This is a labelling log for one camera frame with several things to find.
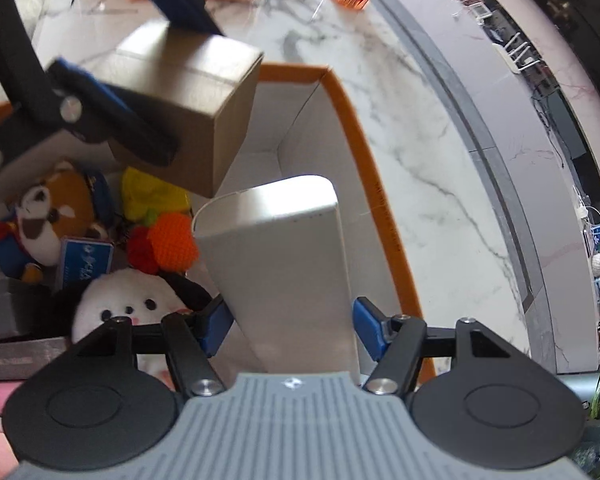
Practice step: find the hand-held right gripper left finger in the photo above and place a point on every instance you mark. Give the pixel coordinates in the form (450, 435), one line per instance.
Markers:
(215, 327)

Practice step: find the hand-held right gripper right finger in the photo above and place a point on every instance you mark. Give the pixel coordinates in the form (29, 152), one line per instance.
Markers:
(367, 327)

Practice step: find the brown cardboard box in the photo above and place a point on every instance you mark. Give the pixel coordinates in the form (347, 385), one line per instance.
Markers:
(200, 85)

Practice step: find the long white box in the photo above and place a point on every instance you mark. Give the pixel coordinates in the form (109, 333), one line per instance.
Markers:
(280, 260)

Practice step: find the orange storage box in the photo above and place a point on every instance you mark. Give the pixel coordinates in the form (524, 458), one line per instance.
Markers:
(300, 130)

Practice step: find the dark grey box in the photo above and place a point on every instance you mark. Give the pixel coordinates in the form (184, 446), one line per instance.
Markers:
(10, 310)

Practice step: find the yellow soft bundle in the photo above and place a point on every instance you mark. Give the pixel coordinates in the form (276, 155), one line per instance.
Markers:
(145, 195)

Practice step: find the white plush with black ears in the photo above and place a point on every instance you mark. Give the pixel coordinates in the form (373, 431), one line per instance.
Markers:
(125, 305)

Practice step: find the orange crochet fruit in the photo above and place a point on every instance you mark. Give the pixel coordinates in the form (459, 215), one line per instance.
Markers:
(175, 240)

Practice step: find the red crochet fruit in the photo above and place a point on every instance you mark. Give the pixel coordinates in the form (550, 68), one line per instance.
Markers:
(142, 250)

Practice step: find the red panda plush toy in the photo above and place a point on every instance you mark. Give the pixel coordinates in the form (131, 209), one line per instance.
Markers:
(45, 210)

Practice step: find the blue card box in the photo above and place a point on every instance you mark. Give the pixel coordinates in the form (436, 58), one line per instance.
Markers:
(85, 260)

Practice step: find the grey lettered flat box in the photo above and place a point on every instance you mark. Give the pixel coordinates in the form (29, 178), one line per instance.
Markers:
(25, 357)

